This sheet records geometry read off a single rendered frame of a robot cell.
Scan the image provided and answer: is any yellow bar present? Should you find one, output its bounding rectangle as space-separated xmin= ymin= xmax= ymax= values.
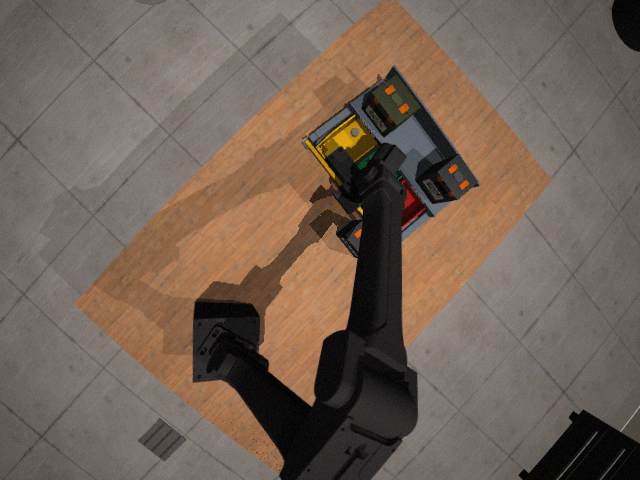
xmin=305 ymin=140 xmax=363 ymax=217

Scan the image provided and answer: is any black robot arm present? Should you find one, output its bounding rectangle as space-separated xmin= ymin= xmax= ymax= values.
xmin=197 ymin=143 xmax=418 ymax=480

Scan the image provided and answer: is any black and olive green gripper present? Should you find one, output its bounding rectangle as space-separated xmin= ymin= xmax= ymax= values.
xmin=333 ymin=185 xmax=362 ymax=214

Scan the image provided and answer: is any dark grey shelf rack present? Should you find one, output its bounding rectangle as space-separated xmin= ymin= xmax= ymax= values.
xmin=301 ymin=65 xmax=461 ymax=241

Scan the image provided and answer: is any yellow bin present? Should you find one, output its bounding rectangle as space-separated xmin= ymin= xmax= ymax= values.
xmin=316 ymin=115 xmax=378 ymax=162

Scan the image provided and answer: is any green open bin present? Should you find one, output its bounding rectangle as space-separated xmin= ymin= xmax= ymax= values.
xmin=341 ymin=150 xmax=402 ymax=183

